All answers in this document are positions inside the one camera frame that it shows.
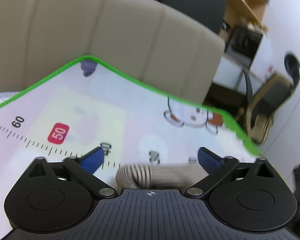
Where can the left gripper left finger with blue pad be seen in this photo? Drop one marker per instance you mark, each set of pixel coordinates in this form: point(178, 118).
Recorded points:
point(82, 171)

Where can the white desk with black legs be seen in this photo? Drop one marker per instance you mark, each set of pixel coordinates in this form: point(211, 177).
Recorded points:
point(228, 90)

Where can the black microwave on shelf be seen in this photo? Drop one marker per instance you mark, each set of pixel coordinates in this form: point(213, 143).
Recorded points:
point(242, 45)

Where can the beige padded headboard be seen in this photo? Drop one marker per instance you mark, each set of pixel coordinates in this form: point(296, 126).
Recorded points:
point(144, 39)

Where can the cartoon play mat green border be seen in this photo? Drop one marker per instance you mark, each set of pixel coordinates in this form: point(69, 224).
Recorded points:
point(88, 104)

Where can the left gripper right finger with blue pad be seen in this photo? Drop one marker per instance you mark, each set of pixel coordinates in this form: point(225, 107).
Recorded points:
point(219, 170)

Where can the black and tan office chair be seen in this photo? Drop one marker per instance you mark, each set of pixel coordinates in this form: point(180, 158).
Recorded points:
point(256, 115)

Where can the beige striped knit sweater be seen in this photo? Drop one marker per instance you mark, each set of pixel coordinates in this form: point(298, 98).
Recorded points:
point(140, 176)

